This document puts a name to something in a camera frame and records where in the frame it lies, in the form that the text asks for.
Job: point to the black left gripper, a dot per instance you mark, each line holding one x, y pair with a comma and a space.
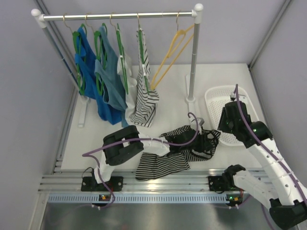
200, 143

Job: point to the bright blue hanging top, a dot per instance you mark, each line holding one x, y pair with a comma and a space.
87, 64

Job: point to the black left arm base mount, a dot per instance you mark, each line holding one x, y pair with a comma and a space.
89, 183

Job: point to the black white striped tank top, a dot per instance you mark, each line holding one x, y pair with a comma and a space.
152, 166

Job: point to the white slotted cable duct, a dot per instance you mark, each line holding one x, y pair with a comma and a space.
144, 198

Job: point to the light blue hanging top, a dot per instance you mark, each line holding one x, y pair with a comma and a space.
114, 93

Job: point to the aluminium rail frame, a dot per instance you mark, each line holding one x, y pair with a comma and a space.
187, 181

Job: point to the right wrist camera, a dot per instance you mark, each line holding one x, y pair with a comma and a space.
233, 95

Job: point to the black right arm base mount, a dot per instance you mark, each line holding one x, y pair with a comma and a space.
220, 184

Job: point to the white black striped hanging top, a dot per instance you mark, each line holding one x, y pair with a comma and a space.
146, 104

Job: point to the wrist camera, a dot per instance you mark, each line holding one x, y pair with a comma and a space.
197, 123
233, 95

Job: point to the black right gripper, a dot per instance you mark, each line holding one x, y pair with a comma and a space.
222, 126

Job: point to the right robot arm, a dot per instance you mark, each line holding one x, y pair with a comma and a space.
286, 200

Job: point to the white metal clothes rack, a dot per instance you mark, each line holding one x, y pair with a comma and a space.
195, 13

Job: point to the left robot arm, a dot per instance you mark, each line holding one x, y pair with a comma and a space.
127, 143

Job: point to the white perforated plastic basket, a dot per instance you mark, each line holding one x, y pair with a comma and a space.
217, 97

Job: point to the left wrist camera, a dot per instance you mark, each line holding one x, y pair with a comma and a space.
197, 123

